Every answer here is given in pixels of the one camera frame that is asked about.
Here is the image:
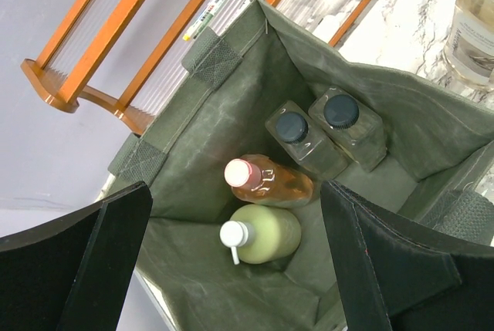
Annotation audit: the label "white eraser case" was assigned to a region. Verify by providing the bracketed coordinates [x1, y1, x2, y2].
[313, 15, 342, 42]

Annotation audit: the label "orange bottle pink cap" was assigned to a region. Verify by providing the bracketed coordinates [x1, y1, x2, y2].
[224, 154, 314, 208]

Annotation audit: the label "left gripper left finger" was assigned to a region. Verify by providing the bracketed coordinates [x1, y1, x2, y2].
[1, 181, 153, 330]

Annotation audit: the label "clear square bottle black caps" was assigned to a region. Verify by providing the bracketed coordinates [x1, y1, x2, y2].
[308, 86, 387, 172]

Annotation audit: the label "green canvas bag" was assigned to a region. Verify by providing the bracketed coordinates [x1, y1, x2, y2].
[109, 0, 493, 330]

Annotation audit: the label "green lotion pump bottle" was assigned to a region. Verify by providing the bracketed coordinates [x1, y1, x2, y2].
[219, 204, 302, 265]

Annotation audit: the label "wooden shelf rack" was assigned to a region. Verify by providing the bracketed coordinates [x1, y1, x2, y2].
[19, 0, 404, 136]

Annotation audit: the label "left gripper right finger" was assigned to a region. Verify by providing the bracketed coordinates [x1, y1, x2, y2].
[320, 181, 493, 330]

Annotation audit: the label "amber mouthwash bottle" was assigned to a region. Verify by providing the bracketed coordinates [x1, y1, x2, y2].
[443, 0, 493, 92]

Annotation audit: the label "green marker pen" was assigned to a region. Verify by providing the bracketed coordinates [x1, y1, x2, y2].
[182, 0, 226, 41]

